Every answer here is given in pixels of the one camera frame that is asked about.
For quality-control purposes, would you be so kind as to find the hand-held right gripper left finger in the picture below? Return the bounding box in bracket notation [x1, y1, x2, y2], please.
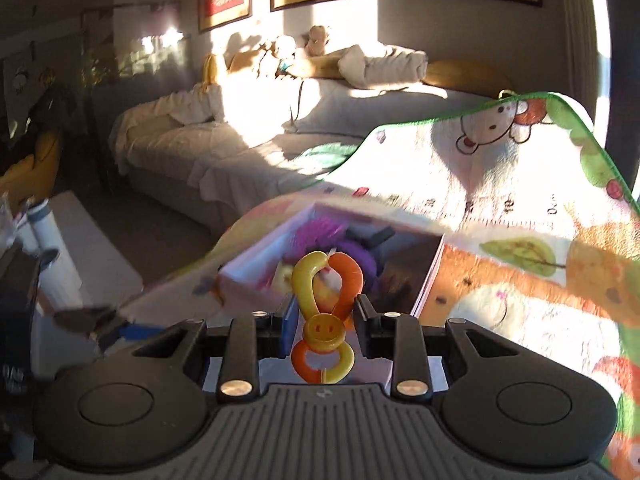
[132, 305, 297, 396]

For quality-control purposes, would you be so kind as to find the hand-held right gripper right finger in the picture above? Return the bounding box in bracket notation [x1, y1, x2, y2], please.
[352, 294, 521, 396]

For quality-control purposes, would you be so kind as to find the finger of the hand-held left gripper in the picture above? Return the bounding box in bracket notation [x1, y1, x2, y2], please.
[52, 304, 168, 346]

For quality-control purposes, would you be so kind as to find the yellow orange ring toy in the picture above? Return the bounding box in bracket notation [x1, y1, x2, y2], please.
[290, 251, 365, 385]

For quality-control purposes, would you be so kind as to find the pink cardboard box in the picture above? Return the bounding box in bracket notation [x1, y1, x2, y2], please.
[217, 202, 446, 386]

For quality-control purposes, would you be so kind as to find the doll with purple hat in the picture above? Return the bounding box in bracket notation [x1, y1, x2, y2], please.
[282, 217, 383, 291]

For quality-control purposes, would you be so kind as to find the white cylinder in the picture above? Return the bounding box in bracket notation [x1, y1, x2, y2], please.
[26, 199, 68, 281]

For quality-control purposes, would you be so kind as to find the yellow rounded object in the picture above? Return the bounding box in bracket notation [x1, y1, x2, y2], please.
[0, 130, 63, 202]

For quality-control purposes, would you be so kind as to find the bed with white bedding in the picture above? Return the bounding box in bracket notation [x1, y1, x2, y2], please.
[110, 42, 516, 231]

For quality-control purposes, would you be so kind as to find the cartoon printed play mat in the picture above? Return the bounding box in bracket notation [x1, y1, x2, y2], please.
[115, 91, 640, 480]

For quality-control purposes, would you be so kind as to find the cream sofa throw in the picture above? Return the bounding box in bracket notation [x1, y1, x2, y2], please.
[112, 85, 236, 176]

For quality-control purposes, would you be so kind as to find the tan bolster pillow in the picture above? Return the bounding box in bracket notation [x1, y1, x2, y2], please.
[290, 54, 346, 80]

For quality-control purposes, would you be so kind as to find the yellow cushion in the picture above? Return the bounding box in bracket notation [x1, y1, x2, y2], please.
[422, 59, 516, 98]

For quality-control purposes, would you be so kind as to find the yellow plush toy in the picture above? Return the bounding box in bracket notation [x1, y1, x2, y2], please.
[201, 53, 226, 87]

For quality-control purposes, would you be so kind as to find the tan cushion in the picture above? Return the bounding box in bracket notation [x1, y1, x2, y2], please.
[227, 49, 266, 75]

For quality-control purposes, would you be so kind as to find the tan bear plush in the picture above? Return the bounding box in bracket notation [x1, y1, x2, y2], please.
[305, 25, 333, 58]

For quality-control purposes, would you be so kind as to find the beige curtain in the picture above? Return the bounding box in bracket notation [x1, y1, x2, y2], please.
[542, 0, 608, 126]

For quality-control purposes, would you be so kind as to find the dark window pillar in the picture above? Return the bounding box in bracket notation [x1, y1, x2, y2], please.
[600, 0, 640, 196]

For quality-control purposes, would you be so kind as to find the dark cable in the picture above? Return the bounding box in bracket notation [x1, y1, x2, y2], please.
[289, 80, 307, 133]

